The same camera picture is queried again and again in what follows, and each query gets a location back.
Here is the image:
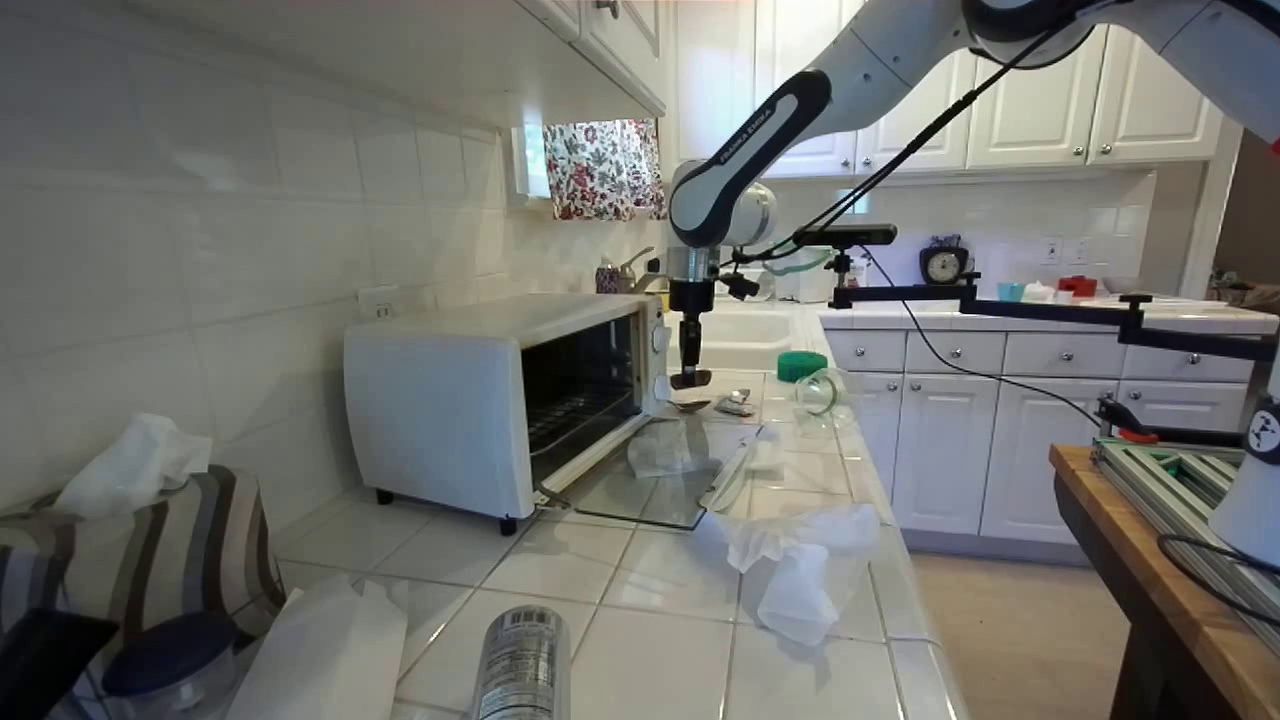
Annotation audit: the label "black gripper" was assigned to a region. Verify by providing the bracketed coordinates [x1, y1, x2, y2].
[669, 277, 718, 390]

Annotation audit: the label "glass oven door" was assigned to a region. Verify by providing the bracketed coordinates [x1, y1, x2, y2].
[536, 401, 766, 535]

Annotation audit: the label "white toaster oven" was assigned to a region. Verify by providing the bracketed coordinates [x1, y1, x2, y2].
[341, 291, 658, 538]

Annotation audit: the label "white cabinet above oven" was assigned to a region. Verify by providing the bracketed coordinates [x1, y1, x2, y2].
[510, 0, 670, 119]

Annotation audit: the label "metal spoon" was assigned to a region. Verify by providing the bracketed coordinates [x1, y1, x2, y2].
[713, 383, 764, 421]

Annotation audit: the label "white sink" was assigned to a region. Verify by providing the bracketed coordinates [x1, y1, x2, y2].
[697, 301, 833, 374]

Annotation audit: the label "metal faucet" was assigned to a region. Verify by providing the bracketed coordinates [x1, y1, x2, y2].
[593, 242, 665, 301]

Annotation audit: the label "clear glass jar green band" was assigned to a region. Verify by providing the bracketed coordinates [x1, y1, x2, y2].
[791, 368, 842, 421]

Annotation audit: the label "floral curtain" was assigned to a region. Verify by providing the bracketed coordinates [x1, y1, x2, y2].
[540, 116, 669, 225]

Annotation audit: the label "large crumpled white plastic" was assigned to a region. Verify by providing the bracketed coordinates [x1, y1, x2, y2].
[687, 499, 888, 656]

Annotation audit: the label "small black clock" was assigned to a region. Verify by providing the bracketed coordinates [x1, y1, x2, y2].
[917, 231, 974, 288]

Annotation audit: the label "white base cabinets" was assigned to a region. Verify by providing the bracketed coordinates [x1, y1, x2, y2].
[821, 324, 1263, 551]

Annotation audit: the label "aluminium foil roll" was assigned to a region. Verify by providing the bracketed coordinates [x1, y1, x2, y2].
[468, 603, 576, 720]

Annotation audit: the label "orange black clamp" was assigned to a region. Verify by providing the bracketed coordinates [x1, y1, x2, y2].
[1097, 390, 1165, 450]

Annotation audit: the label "white plastic bag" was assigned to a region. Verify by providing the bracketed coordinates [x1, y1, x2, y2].
[220, 575, 413, 720]

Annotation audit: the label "wooden side table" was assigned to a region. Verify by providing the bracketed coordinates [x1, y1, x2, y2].
[1088, 433, 1280, 621]

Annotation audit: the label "striped fabric bag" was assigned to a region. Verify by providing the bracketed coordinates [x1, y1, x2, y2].
[0, 460, 293, 673]

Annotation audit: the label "crumpled white paper towel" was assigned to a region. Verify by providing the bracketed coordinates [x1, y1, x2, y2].
[52, 409, 220, 525]

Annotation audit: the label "dark blue cap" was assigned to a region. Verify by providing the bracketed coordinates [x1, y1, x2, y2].
[99, 607, 261, 699]

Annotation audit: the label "black fabric item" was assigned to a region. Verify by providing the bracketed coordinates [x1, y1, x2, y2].
[0, 603, 123, 720]

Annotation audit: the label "black stereo camera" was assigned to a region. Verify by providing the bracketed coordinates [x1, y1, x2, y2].
[796, 218, 900, 253]

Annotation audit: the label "thin black camera cable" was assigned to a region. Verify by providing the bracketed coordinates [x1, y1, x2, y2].
[855, 242, 1112, 433]

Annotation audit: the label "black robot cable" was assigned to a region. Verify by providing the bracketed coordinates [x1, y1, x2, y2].
[736, 13, 1071, 272]

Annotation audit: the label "black camera boom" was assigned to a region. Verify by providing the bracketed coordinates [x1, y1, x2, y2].
[821, 242, 1280, 358]

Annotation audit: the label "white wall cabinets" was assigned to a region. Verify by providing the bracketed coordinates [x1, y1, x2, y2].
[665, 0, 1233, 179]

